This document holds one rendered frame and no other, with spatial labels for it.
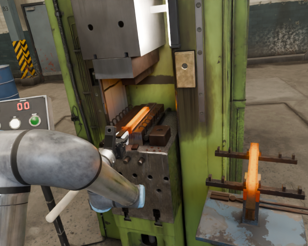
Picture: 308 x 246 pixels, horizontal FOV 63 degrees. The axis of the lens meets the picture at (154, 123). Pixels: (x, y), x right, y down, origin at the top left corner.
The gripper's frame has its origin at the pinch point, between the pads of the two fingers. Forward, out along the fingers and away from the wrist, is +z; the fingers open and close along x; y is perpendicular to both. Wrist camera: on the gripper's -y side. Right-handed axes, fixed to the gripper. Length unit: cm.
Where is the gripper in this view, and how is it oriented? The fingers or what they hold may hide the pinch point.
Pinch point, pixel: (124, 131)
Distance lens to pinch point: 127.3
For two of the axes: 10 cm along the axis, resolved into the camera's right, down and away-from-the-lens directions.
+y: 1.1, 9.0, 4.3
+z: 3.0, -4.4, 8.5
